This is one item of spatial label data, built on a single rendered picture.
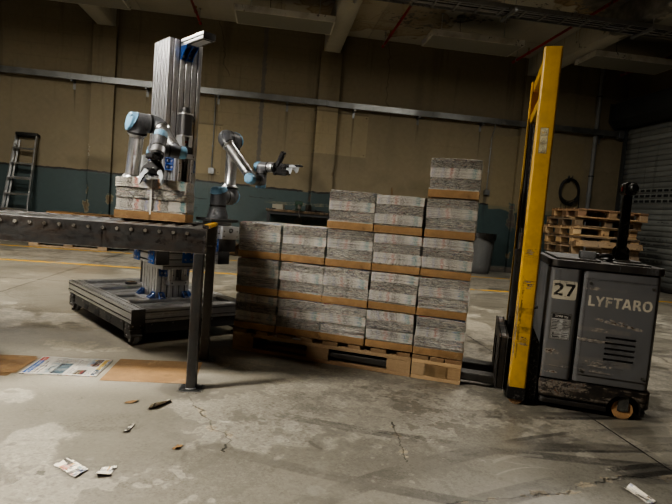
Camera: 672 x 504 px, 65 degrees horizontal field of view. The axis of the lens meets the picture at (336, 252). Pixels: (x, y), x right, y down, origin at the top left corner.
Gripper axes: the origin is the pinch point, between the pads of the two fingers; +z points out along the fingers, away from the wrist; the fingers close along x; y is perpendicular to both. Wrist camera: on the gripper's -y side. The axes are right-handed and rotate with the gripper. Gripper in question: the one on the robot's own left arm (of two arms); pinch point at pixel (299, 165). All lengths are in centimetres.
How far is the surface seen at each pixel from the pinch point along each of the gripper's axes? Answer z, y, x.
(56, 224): -48, 25, 160
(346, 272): 56, 60, 49
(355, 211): 59, 23, 44
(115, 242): -25, 33, 148
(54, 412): -20, 98, 192
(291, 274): 22, 64, 54
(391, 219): 81, 26, 42
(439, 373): 117, 112, 50
